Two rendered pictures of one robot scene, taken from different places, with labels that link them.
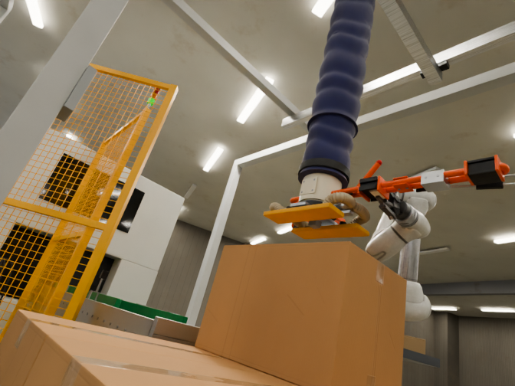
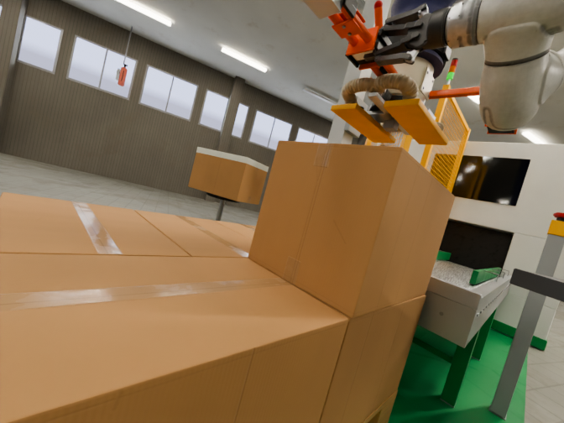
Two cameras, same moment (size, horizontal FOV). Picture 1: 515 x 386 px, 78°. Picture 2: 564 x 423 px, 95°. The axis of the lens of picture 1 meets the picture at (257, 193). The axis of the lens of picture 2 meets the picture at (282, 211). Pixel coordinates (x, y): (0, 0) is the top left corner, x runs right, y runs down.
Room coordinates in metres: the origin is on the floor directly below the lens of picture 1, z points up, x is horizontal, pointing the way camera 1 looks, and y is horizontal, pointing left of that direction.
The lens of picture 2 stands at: (0.84, -1.15, 0.77)
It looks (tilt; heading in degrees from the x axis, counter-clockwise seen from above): 3 degrees down; 83
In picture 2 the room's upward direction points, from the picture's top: 15 degrees clockwise
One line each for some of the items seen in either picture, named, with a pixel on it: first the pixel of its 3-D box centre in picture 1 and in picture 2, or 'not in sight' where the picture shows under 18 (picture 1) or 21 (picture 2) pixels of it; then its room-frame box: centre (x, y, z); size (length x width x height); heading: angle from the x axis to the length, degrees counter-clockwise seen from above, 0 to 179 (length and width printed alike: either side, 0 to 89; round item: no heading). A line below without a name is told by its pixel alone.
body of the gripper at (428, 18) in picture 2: (396, 207); (428, 32); (1.14, -0.55, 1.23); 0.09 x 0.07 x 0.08; 128
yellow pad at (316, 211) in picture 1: (301, 210); (367, 122); (1.19, -0.19, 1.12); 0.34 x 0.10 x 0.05; 38
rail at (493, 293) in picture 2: not in sight; (496, 294); (2.67, 0.43, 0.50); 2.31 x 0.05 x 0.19; 38
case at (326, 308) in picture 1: (299, 313); (358, 224); (1.24, -0.26, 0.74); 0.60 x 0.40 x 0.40; 39
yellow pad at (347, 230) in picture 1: (328, 228); (420, 121); (1.31, -0.34, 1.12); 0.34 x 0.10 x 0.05; 38
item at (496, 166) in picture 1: (483, 171); not in sight; (0.77, -0.63, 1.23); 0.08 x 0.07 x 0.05; 38
